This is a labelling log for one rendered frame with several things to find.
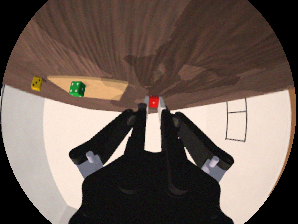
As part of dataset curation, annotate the red die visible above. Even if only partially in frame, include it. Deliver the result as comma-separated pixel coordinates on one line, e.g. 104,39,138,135
149,96,159,108

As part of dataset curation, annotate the yellow die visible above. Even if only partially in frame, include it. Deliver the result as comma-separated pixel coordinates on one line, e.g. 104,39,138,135
31,76,43,91

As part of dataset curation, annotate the green die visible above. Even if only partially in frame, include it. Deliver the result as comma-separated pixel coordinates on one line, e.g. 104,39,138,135
69,81,86,97

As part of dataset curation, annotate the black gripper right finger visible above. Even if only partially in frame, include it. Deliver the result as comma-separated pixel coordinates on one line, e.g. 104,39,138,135
158,97,234,195

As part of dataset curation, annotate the tan square mat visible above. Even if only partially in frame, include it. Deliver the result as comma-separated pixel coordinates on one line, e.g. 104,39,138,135
47,76,129,100

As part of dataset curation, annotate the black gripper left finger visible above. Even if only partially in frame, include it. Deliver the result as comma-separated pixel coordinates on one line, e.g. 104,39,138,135
69,96,149,194

